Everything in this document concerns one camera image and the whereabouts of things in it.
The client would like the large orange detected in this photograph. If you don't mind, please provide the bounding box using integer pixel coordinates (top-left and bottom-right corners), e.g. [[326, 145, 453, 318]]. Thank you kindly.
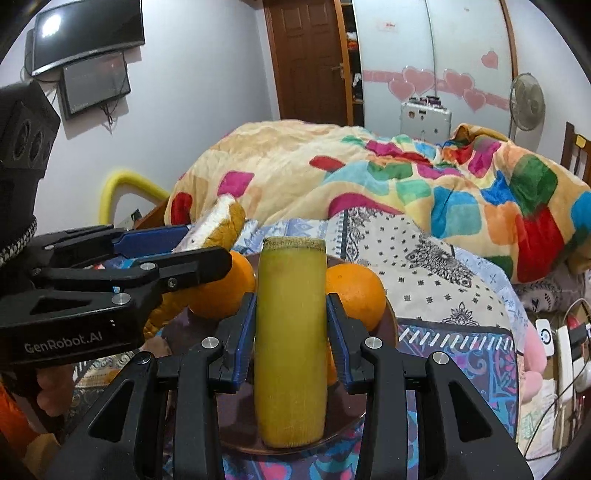
[[325, 263, 387, 332], [188, 251, 256, 321]]

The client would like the small mandarin orange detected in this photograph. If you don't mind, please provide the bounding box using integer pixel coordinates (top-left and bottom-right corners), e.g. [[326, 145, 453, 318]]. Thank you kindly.
[[327, 346, 339, 387]]

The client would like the yellow framed chair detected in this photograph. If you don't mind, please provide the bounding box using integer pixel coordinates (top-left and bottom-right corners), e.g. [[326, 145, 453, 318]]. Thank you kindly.
[[98, 169, 169, 225]]

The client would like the dark purple plate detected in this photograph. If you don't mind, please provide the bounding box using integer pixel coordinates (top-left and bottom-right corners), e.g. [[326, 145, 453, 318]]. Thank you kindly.
[[158, 250, 400, 457]]

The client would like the pink plush toy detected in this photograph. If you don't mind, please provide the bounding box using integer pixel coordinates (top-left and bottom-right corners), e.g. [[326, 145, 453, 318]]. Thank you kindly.
[[520, 322, 547, 404]]

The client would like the colourful patchwork blanket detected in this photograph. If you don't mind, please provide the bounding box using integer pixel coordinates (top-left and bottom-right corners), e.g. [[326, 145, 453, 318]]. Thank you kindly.
[[164, 120, 590, 283]]

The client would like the white box appliance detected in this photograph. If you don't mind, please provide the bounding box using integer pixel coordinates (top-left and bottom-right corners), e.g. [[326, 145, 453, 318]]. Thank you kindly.
[[400, 96, 452, 144]]

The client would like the brown wooden door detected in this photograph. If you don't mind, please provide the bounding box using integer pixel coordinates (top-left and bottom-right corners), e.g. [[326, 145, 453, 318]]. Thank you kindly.
[[263, 0, 353, 126]]

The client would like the wooden headboard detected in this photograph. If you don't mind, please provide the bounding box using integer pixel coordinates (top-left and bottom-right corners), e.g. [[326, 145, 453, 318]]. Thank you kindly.
[[560, 122, 591, 185]]

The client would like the standing electric fan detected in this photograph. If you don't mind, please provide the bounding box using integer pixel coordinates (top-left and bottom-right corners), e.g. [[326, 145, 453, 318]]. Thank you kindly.
[[509, 72, 546, 139]]

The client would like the white sliding wardrobe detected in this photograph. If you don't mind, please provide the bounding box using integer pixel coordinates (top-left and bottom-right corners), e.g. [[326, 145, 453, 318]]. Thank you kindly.
[[353, 0, 514, 136]]

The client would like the small wall monitor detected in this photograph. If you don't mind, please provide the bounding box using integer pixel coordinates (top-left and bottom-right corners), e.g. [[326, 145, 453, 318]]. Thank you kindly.
[[59, 52, 131, 120]]

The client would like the wall mounted television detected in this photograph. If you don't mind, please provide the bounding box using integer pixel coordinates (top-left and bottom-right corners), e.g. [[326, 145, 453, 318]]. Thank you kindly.
[[25, 0, 145, 77]]

